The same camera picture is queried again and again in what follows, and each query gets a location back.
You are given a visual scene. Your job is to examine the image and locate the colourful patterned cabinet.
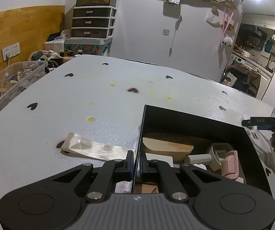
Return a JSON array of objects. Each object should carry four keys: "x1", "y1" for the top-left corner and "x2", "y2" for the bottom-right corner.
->
[{"x1": 64, "y1": 38, "x2": 112, "y2": 57}]

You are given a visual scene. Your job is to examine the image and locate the clear plastic storage bin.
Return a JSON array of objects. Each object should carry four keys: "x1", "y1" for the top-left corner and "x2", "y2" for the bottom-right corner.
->
[{"x1": 0, "y1": 60, "x2": 48, "y2": 111}]

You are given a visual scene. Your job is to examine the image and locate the small white hexagonal object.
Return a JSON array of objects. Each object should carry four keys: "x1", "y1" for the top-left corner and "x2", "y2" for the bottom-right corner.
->
[{"x1": 241, "y1": 114, "x2": 250, "y2": 122}]

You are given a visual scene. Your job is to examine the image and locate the small white box in box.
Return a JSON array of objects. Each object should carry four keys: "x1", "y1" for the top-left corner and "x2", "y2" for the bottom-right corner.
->
[{"x1": 138, "y1": 152, "x2": 173, "y2": 169}]

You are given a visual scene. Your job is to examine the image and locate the pink charger with cable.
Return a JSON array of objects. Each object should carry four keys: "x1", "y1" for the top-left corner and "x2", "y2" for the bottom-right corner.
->
[{"x1": 221, "y1": 151, "x2": 239, "y2": 180}]

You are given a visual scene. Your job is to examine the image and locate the white drawer unit dark drawers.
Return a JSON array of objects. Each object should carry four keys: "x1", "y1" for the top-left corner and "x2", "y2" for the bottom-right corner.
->
[{"x1": 71, "y1": 6, "x2": 117, "y2": 39}]

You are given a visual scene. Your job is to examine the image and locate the brown rounded cardboard piece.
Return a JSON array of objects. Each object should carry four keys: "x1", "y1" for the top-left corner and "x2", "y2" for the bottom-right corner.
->
[{"x1": 141, "y1": 137, "x2": 194, "y2": 161}]

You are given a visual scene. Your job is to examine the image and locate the white wall socket plate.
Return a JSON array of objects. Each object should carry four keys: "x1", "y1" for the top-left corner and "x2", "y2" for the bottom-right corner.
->
[{"x1": 2, "y1": 43, "x2": 20, "y2": 61}]

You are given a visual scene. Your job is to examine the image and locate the white plush toy hanging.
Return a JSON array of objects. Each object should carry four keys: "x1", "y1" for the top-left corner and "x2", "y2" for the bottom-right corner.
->
[{"x1": 222, "y1": 36, "x2": 233, "y2": 47}]

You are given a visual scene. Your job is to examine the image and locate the black cardboard box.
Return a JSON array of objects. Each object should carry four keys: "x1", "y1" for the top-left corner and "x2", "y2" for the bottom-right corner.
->
[{"x1": 137, "y1": 105, "x2": 272, "y2": 194}]

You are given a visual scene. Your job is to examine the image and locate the white appliance with cable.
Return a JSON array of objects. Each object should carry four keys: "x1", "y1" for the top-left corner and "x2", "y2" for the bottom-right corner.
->
[{"x1": 44, "y1": 29, "x2": 71, "y2": 53}]

